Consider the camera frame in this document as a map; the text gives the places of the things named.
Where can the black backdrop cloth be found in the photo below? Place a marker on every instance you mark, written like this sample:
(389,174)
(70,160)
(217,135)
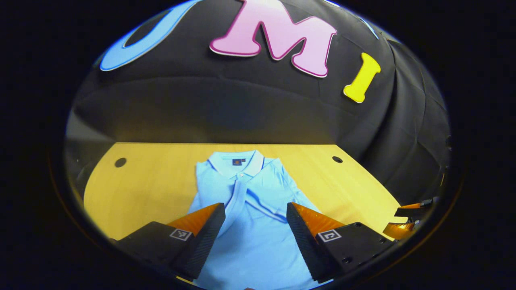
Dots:
(242,108)

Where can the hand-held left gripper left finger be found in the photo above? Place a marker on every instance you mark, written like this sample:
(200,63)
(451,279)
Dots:
(205,237)

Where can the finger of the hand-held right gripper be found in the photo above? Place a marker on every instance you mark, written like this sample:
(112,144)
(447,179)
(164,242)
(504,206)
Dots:
(399,230)
(408,210)

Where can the light blue polo T-shirt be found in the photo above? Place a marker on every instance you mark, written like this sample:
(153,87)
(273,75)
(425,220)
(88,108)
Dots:
(258,241)

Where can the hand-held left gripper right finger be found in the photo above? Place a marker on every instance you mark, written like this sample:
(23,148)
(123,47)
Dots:
(300,239)

